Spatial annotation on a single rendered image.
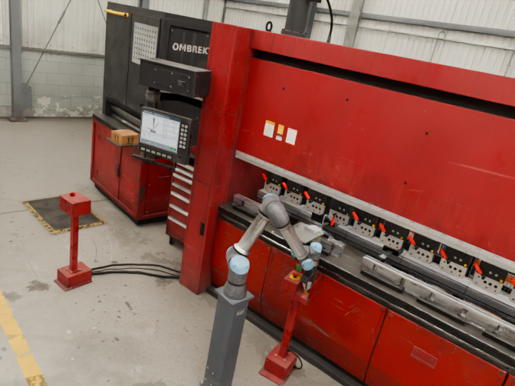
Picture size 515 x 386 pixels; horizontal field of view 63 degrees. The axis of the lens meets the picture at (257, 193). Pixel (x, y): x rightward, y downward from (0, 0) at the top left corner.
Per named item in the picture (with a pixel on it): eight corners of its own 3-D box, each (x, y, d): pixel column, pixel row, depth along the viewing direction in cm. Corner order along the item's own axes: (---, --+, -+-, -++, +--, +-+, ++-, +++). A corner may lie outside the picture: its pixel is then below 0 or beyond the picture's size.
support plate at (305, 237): (283, 233, 303) (284, 232, 303) (303, 224, 324) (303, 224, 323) (304, 243, 294) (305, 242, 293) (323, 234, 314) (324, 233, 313)
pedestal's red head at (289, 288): (280, 292, 292) (285, 270, 285) (290, 283, 305) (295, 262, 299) (306, 305, 283) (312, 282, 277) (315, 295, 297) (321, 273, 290)
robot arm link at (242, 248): (224, 268, 262) (272, 197, 249) (221, 256, 275) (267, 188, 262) (240, 276, 266) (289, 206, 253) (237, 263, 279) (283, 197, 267)
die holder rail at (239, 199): (232, 204, 365) (234, 194, 362) (237, 203, 370) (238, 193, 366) (277, 227, 338) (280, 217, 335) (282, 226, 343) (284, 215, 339)
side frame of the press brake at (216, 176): (178, 282, 395) (212, 21, 314) (237, 256, 460) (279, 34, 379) (196, 296, 382) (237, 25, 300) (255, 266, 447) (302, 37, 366)
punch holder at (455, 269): (437, 268, 263) (446, 245, 257) (441, 264, 269) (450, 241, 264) (462, 279, 255) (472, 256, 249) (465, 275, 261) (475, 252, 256)
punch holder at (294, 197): (283, 198, 328) (287, 178, 322) (289, 197, 334) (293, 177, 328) (299, 206, 320) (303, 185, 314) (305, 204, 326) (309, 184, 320)
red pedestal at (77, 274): (53, 280, 365) (54, 192, 336) (80, 271, 384) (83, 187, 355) (65, 292, 355) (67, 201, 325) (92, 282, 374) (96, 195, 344)
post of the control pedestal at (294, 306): (277, 355, 312) (292, 294, 293) (280, 351, 316) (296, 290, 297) (283, 358, 310) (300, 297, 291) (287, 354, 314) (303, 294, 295)
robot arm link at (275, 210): (283, 205, 240) (319, 266, 260) (279, 197, 250) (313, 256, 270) (265, 215, 240) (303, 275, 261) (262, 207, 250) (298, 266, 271)
